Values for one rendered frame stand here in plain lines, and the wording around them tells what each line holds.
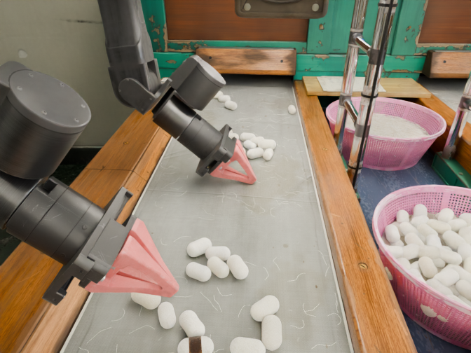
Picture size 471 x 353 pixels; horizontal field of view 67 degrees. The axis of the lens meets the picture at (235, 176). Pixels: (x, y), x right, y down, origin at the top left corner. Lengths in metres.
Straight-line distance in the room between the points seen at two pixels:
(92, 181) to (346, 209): 0.41
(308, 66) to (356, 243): 0.75
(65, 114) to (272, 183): 0.43
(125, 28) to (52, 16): 1.58
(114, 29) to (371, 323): 0.50
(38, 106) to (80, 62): 1.88
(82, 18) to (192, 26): 1.02
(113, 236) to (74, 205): 0.04
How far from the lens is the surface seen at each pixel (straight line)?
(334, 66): 1.17
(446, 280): 0.53
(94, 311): 0.46
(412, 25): 1.21
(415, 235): 0.58
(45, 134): 0.27
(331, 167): 0.66
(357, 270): 0.47
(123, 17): 0.58
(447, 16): 1.25
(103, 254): 0.30
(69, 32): 2.13
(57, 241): 0.32
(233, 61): 1.10
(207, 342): 0.39
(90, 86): 2.17
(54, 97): 0.29
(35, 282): 0.49
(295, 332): 0.42
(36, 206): 0.32
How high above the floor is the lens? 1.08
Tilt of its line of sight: 31 degrees down
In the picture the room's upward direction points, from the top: straight up
